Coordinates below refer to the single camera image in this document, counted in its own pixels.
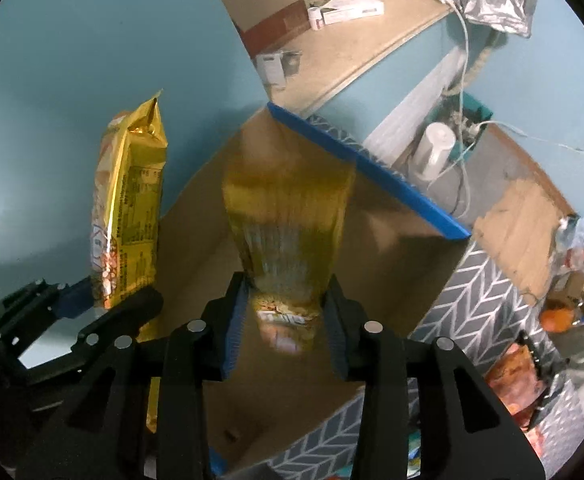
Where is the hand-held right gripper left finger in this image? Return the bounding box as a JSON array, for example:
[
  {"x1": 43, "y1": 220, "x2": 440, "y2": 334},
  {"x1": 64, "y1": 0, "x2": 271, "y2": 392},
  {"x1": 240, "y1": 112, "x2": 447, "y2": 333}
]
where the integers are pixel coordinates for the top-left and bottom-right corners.
[{"x1": 17, "y1": 271, "x2": 249, "y2": 480}]

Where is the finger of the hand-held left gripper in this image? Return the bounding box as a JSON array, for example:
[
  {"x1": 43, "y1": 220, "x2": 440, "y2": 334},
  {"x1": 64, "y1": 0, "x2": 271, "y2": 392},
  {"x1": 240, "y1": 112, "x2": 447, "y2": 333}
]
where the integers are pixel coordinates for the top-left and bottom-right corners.
[
  {"x1": 0, "y1": 279, "x2": 95, "y2": 386},
  {"x1": 74, "y1": 287, "x2": 165, "y2": 356}
]

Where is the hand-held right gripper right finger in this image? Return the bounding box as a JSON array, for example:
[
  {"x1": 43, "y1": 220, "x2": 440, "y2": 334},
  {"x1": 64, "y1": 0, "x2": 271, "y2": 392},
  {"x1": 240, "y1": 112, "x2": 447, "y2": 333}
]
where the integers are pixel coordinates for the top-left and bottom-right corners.
[{"x1": 322, "y1": 275, "x2": 547, "y2": 480}]

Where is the cardboard box with blue rim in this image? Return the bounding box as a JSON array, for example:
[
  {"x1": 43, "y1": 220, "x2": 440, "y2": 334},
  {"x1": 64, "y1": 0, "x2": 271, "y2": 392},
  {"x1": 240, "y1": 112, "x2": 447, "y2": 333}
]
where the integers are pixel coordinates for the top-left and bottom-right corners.
[{"x1": 144, "y1": 101, "x2": 473, "y2": 476}]

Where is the yellow snack packet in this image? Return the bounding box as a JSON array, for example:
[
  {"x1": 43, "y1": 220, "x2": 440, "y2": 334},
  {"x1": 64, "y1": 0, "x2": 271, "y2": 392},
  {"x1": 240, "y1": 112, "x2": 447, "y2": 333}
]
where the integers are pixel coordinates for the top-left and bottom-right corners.
[
  {"x1": 222, "y1": 157, "x2": 358, "y2": 356},
  {"x1": 88, "y1": 89, "x2": 169, "y2": 433}
]

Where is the colourful snack packet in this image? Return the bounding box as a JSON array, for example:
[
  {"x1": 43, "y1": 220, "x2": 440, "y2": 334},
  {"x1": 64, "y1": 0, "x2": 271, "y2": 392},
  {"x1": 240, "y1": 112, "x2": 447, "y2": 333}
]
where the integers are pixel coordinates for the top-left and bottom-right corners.
[{"x1": 406, "y1": 422, "x2": 425, "y2": 480}]

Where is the red orange snack packet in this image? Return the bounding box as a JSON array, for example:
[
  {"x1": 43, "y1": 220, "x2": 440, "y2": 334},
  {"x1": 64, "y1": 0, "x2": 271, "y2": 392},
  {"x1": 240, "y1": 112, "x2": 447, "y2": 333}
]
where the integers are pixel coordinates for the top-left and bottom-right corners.
[{"x1": 487, "y1": 342, "x2": 548, "y2": 431}]

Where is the white humidifier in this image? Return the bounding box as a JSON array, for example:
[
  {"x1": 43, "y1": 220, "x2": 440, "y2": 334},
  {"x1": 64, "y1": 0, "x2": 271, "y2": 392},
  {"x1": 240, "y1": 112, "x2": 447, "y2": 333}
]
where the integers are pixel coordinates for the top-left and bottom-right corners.
[{"x1": 409, "y1": 121, "x2": 457, "y2": 183}]

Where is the flat cardboard sheet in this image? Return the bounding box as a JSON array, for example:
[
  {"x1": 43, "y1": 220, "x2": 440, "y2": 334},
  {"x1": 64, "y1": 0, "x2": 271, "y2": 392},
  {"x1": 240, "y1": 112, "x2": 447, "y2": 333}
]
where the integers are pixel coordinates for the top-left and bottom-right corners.
[{"x1": 472, "y1": 180, "x2": 575, "y2": 306}]

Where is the small orange bag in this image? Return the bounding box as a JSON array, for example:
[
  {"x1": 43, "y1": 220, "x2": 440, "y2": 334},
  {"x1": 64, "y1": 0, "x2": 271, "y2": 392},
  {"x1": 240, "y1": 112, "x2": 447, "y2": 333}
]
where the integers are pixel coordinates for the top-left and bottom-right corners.
[{"x1": 539, "y1": 305, "x2": 580, "y2": 333}]

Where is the white ribbed panel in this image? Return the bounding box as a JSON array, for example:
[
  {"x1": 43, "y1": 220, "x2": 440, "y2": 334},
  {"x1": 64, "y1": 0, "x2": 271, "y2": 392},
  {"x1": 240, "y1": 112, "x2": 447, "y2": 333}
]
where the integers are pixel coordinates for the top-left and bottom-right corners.
[{"x1": 364, "y1": 52, "x2": 465, "y2": 161}]

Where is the teal basket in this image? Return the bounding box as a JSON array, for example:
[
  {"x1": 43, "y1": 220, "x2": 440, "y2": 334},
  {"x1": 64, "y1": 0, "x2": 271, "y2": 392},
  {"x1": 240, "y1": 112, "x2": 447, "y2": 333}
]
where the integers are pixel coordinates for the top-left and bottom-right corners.
[{"x1": 439, "y1": 92, "x2": 494, "y2": 166}]

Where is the clear plastic bag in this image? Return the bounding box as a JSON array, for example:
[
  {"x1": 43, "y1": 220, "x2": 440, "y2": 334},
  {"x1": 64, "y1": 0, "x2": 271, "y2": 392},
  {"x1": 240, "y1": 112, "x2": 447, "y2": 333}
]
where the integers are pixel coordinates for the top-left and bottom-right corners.
[{"x1": 552, "y1": 212, "x2": 584, "y2": 271}]

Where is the white plug adapter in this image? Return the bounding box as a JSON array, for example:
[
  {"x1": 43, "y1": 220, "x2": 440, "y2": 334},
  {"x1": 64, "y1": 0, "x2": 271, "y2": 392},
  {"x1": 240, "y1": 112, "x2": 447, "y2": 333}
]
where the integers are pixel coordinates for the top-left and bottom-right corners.
[{"x1": 254, "y1": 50, "x2": 303, "y2": 88}]

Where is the wooden desk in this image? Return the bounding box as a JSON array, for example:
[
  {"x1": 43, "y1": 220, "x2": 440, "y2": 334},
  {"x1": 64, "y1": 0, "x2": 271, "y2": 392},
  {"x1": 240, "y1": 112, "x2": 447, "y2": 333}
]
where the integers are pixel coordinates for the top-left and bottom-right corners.
[{"x1": 222, "y1": 0, "x2": 455, "y2": 116}]

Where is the brown cardboard box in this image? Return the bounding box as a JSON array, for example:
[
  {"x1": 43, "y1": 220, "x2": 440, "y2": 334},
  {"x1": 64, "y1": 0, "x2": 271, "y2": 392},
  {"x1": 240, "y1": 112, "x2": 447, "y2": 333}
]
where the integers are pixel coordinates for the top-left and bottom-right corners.
[{"x1": 215, "y1": 0, "x2": 318, "y2": 56}]

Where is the white flat box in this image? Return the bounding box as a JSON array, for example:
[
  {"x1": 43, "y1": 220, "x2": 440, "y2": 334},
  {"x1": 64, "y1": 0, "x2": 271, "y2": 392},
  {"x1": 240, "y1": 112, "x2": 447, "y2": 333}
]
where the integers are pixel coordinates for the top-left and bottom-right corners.
[{"x1": 319, "y1": 0, "x2": 385, "y2": 26}]

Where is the thin white cable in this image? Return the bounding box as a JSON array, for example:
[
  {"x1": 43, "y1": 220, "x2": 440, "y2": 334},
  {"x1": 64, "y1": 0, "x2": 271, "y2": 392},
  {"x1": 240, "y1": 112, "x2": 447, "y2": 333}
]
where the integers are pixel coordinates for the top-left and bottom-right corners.
[{"x1": 464, "y1": 119, "x2": 584, "y2": 161}]

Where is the white hair dryer cable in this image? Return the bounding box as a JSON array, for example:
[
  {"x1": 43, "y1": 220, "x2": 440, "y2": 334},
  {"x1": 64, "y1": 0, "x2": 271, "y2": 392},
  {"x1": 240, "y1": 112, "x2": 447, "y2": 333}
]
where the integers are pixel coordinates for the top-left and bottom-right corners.
[{"x1": 442, "y1": 0, "x2": 473, "y2": 216}]

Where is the beige rope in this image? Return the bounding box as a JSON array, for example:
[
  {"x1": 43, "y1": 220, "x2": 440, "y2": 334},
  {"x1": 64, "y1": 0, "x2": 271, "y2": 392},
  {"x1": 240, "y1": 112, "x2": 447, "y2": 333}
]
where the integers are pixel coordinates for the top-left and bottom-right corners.
[{"x1": 444, "y1": 27, "x2": 503, "y2": 106}]

